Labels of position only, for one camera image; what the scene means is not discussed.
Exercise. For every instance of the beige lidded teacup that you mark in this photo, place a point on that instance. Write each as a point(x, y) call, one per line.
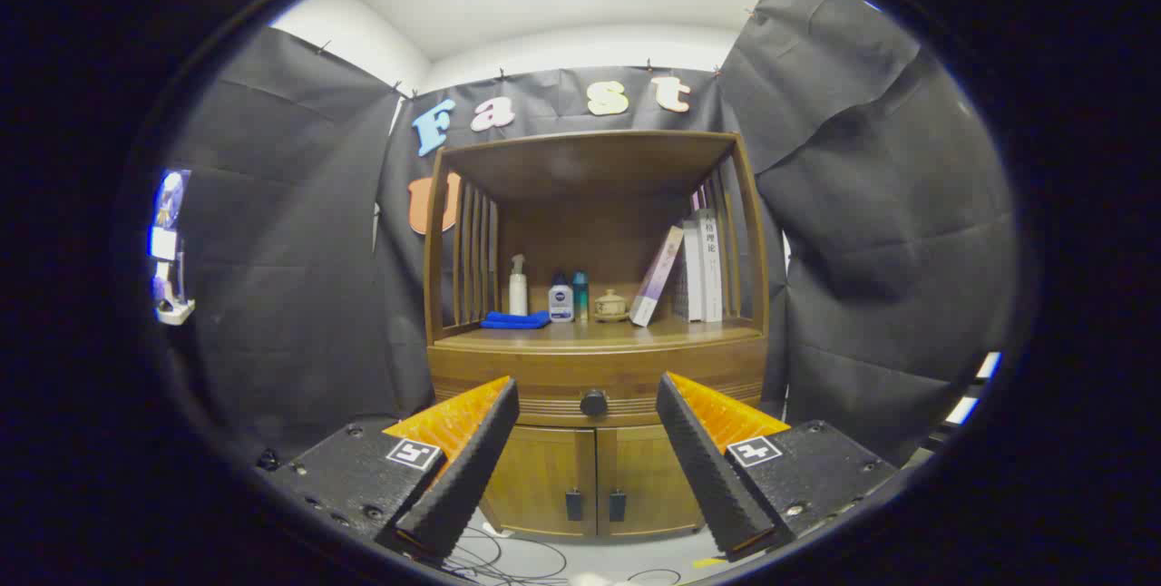
point(610, 305)

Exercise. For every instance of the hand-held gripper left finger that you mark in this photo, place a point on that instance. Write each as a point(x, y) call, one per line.
point(472, 468)

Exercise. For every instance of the wooden cabinet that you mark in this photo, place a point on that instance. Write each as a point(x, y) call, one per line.
point(590, 169)

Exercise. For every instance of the teal glass bottle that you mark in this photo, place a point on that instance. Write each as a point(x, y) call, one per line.
point(580, 296)

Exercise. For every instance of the black backdrop cloth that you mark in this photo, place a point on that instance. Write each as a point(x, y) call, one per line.
point(272, 296)

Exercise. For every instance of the white wall device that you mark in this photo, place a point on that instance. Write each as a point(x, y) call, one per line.
point(168, 246)

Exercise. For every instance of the wooden countertop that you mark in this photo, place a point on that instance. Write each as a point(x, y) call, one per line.
point(580, 334)

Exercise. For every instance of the white spray bottle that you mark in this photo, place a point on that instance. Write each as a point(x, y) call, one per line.
point(518, 291)

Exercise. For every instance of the wooden drawer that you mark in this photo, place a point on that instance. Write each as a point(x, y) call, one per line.
point(544, 373)

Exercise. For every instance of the black round drawer knob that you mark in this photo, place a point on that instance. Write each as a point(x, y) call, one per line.
point(593, 403)

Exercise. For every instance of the white book black lettering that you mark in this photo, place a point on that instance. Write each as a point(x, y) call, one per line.
point(710, 264)

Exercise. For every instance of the blue folded cloth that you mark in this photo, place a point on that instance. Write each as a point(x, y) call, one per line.
point(515, 320)

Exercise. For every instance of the purple white book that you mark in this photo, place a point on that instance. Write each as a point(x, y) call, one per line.
point(658, 276)

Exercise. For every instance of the white lotion bottle blue cap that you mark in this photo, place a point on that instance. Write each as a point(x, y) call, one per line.
point(560, 303)

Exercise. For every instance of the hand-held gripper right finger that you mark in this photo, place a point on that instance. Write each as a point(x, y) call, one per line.
point(707, 468)

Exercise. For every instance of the plain white book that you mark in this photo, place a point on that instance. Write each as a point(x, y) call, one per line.
point(694, 268)

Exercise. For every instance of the yellow floor tape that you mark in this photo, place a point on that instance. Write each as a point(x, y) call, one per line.
point(707, 561)

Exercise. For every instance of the wooden cabinet door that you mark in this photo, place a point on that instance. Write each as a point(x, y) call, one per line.
point(648, 477)
point(544, 477)

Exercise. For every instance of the dark patterned book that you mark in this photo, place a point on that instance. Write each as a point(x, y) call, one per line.
point(680, 291)

